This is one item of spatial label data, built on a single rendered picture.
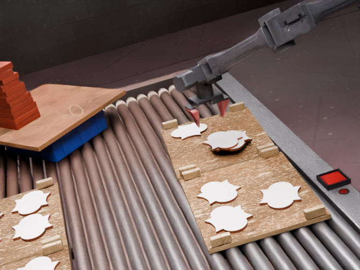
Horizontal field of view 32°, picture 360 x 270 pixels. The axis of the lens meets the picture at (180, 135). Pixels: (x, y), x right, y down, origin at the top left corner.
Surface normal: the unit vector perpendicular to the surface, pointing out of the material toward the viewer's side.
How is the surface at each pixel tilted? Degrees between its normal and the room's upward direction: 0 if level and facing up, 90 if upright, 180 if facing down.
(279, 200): 0
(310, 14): 64
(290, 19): 80
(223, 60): 89
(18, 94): 90
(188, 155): 0
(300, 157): 0
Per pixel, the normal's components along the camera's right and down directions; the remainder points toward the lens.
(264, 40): -0.79, 0.40
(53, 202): -0.21, -0.88
